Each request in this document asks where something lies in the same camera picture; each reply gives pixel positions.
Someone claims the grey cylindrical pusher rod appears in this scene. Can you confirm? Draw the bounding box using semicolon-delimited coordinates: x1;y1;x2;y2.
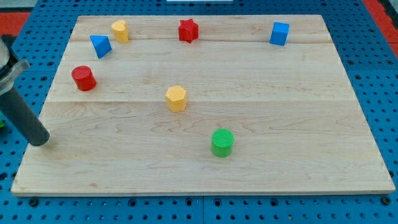
1;87;50;146

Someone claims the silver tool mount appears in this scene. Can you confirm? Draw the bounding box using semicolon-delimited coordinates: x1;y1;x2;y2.
1;40;30;95

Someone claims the green cylinder block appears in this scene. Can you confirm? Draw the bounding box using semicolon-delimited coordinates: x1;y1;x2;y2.
211;128;234;157

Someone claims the wooden board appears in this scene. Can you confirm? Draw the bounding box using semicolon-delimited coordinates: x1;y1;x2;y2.
11;14;395;197

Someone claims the red cylinder block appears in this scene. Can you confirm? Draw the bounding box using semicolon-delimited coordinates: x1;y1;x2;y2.
72;65;96;91

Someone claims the blue triangle block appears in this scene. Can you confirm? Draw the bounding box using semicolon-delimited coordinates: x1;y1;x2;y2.
90;35;112;58

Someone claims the yellow heart block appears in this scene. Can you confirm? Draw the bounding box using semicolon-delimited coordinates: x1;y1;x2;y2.
111;20;129;43

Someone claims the yellow hexagon block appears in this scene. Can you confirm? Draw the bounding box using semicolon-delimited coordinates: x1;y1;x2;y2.
165;85;187;112

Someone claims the red star block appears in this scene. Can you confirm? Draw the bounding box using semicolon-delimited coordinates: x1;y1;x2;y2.
178;18;199;44

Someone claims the blue cube block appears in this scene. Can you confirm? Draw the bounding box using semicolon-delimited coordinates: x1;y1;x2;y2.
269;22;290;46

